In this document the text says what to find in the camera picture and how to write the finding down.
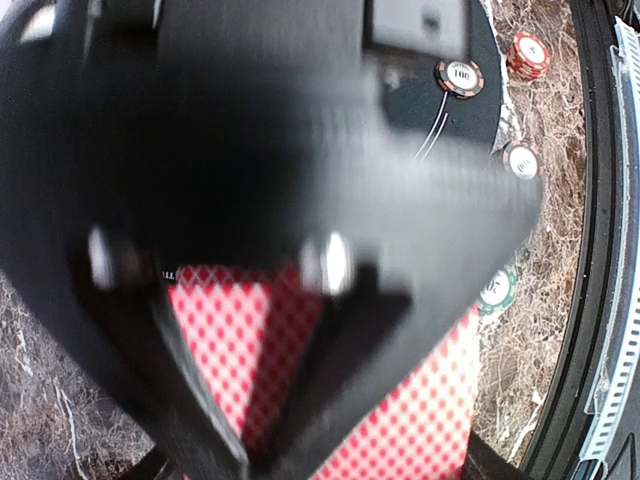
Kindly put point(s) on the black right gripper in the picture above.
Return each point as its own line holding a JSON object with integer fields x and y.
{"x": 139, "y": 136}

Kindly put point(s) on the round black poker mat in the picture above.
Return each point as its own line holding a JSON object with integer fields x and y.
{"x": 408, "y": 39}

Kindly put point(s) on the red back card deck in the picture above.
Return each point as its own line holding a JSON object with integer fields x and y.
{"x": 247, "y": 333}

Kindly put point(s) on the white cable duct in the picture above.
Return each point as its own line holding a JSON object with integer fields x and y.
{"x": 613, "y": 438}

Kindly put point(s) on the green chip stack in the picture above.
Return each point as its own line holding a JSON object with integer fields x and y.
{"x": 499, "y": 293}

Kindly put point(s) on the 100 chips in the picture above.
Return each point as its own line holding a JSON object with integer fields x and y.
{"x": 463, "y": 79}

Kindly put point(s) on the black orange 100 chip stack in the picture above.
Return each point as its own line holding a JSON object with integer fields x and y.
{"x": 521, "y": 160}

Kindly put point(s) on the red 5 chip stack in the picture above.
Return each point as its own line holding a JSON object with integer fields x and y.
{"x": 528, "y": 58}

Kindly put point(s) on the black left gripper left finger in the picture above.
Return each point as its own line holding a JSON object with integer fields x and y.
{"x": 155, "y": 465}

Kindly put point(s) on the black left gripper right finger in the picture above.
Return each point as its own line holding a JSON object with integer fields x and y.
{"x": 483, "y": 463}

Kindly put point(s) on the black front table rail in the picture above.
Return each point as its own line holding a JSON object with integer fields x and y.
{"x": 554, "y": 451}

